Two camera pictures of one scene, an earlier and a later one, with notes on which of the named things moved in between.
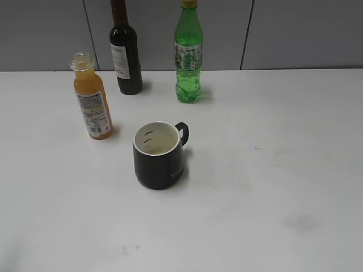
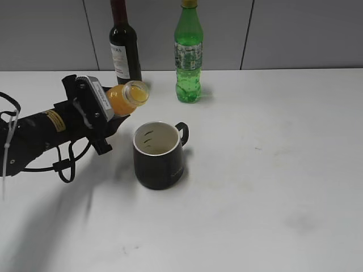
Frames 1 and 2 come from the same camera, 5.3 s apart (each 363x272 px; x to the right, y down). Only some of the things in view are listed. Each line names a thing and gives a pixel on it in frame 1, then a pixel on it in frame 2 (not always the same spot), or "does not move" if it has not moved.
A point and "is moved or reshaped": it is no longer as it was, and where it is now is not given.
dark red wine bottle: [125, 51] does not move
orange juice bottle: [89, 88] is moved or reshaped
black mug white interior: [158, 153] does not move
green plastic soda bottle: [189, 34] does not move
